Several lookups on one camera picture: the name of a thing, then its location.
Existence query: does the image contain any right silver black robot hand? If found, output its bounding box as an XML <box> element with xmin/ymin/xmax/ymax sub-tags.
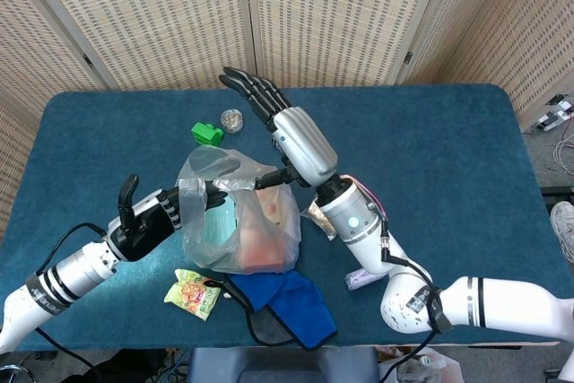
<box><xmin>218</xmin><ymin>66</ymin><xmax>338</xmax><ymax>190</ymax></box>

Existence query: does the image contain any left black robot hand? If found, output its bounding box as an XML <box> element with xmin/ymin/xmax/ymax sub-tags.
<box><xmin>107</xmin><ymin>174</ymin><xmax>230</xmax><ymax>263</ymax></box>

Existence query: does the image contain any clear plastic bag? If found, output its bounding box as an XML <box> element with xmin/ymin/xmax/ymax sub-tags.
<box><xmin>175</xmin><ymin>144</ymin><xmax>301</xmax><ymax>275</ymax></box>

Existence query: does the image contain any bread packet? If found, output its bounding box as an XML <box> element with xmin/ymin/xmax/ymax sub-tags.
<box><xmin>300</xmin><ymin>201</ymin><xmax>337</xmax><ymax>241</ymax></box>

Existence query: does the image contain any crumpled plastic bag with bottle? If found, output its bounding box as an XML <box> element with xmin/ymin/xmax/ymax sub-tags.
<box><xmin>378</xmin><ymin>345</ymin><xmax>465</xmax><ymax>383</ymax></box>

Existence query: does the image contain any small round clear jar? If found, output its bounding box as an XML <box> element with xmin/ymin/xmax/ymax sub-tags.
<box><xmin>220</xmin><ymin>108</ymin><xmax>245</xmax><ymax>134</ymax></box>

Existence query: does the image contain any green snack packet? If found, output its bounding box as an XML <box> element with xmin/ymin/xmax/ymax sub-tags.
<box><xmin>163</xmin><ymin>268</ymin><xmax>223</xmax><ymax>322</ymax></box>

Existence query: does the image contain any teal table cover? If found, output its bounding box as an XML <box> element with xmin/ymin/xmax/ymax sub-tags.
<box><xmin>0</xmin><ymin>83</ymin><xmax>569</xmax><ymax>352</ymax></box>

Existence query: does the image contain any green toy block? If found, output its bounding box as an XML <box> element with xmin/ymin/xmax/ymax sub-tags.
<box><xmin>190</xmin><ymin>121</ymin><xmax>225</xmax><ymax>147</ymax></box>

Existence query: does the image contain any orange cardboard box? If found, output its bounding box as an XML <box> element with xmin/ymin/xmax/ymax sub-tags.
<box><xmin>237</xmin><ymin>187</ymin><xmax>300</xmax><ymax>274</ymax></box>

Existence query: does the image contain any woven folding screen panel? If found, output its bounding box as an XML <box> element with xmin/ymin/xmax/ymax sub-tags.
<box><xmin>244</xmin><ymin>0</ymin><xmax>439</xmax><ymax>88</ymax></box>
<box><xmin>11</xmin><ymin>0</ymin><xmax>261</xmax><ymax>91</ymax></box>
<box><xmin>396</xmin><ymin>0</ymin><xmax>512</xmax><ymax>86</ymax></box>
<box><xmin>441</xmin><ymin>0</ymin><xmax>574</xmax><ymax>131</ymax></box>
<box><xmin>0</xmin><ymin>0</ymin><xmax>111</xmax><ymax>240</ymax></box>

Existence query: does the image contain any blue grey cloth black trim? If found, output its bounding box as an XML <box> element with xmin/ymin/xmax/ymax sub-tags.
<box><xmin>222</xmin><ymin>269</ymin><xmax>338</xmax><ymax>352</ymax></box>

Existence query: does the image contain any dark grey robot torso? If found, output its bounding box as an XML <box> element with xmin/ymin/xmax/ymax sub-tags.
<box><xmin>186</xmin><ymin>346</ymin><xmax>381</xmax><ymax>383</ymax></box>

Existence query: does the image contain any white power strip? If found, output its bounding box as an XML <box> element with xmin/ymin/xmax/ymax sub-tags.
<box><xmin>533</xmin><ymin>93</ymin><xmax>574</xmax><ymax>132</ymax></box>

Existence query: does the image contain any black furniture base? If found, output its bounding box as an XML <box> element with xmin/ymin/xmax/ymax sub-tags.
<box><xmin>540</xmin><ymin>185</ymin><xmax>574</xmax><ymax>210</ymax></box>

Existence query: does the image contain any white sneaker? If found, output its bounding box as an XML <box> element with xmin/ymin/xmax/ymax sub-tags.
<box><xmin>545</xmin><ymin>201</ymin><xmax>574</xmax><ymax>264</ymax></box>

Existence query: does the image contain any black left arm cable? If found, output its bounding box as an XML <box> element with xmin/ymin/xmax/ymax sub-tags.
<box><xmin>35</xmin><ymin>222</ymin><xmax>109</xmax><ymax>383</ymax></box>

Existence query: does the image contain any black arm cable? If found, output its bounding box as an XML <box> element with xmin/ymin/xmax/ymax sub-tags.
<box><xmin>378</xmin><ymin>221</ymin><xmax>443</xmax><ymax>383</ymax></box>
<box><xmin>35</xmin><ymin>222</ymin><xmax>109</xmax><ymax>383</ymax></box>

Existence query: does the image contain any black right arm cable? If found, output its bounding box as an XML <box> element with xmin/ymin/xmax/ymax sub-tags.
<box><xmin>378</xmin><ymin>221</ymin><xmax>443</xmax><ymax>383</ymax></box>

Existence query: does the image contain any blue floor cable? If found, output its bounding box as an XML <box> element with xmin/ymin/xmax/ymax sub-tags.
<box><xmin>161</xmin><ymin>347</ymin><xmax>192</xmax><ymax>383</ymax></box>

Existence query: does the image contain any clear box of white cable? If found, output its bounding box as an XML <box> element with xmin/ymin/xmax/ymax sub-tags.
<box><xmin>344</xmin><ymin>265</ymin><xmax>382</xmax><ymax>292</ymax></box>

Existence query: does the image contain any white cable bundle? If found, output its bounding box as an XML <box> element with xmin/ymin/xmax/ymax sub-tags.
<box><xmin>550</xmin><ymin>129</ymin><xmax>574</xmax><ymax>173</ymax></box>

